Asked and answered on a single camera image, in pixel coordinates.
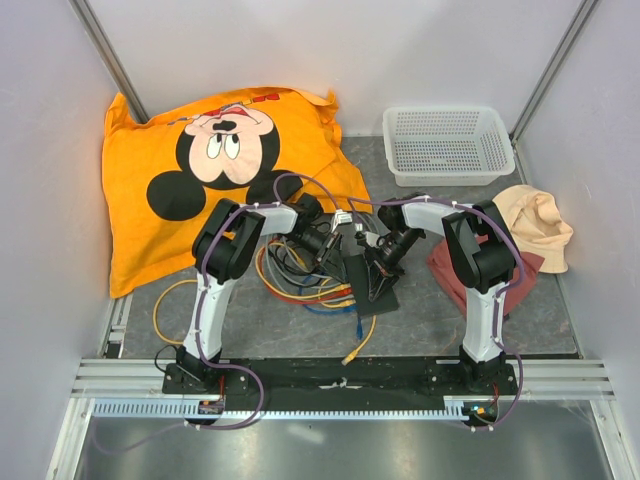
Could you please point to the red folded cloth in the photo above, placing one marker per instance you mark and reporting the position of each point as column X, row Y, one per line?
column 440, row 265

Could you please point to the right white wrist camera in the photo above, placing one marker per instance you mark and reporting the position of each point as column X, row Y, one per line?
column 365, row 237

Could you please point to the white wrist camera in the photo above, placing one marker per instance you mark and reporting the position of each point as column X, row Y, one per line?
column 365, row 237
column 340, row 218

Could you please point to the orange Mickey Mouse pillow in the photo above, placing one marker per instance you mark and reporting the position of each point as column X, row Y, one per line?
column 162, row 178

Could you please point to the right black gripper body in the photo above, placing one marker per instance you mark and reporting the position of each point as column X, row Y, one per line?
column 396, row 246

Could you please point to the white perforated plastic basket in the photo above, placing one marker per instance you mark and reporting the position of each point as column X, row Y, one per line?
column 446, row 146

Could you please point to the black network switch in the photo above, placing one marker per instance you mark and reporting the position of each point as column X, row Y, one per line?
column 358, row 277

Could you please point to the peach bucket hat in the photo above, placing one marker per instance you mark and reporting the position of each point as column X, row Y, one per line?
column 536, row 225

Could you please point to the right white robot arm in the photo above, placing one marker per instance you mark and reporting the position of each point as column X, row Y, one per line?
column 483, row 255

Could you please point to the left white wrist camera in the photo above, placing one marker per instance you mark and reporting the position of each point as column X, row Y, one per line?
column 340, row 218

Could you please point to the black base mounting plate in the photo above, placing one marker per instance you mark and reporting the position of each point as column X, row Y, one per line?
column 424, row 376

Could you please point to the grey slotted cable duct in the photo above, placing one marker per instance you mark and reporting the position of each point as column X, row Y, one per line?
column 197, row 410

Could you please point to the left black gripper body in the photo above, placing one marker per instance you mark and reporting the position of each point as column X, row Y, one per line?
column 316, row 241

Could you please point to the aluminium frame rail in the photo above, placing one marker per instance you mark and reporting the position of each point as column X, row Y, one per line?
column 544, row 379

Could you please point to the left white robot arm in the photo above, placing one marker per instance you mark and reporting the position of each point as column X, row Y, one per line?
column 223, row 250

